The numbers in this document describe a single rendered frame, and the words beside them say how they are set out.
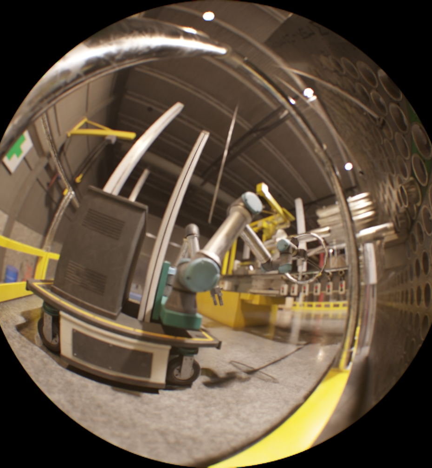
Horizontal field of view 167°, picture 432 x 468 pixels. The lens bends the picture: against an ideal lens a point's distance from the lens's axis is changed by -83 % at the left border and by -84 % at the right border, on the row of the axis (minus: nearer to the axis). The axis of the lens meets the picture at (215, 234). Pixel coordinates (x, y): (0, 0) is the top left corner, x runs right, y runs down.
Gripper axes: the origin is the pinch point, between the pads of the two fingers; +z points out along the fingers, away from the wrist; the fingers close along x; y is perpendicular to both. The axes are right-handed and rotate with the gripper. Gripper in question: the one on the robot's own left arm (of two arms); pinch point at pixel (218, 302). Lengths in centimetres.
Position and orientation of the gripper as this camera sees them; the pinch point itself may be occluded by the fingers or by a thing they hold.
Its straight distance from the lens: 127.8
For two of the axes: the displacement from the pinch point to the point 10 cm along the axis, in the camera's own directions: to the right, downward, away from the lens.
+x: -3.5, 4.2, 8.4
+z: 2.5, 9.1, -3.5
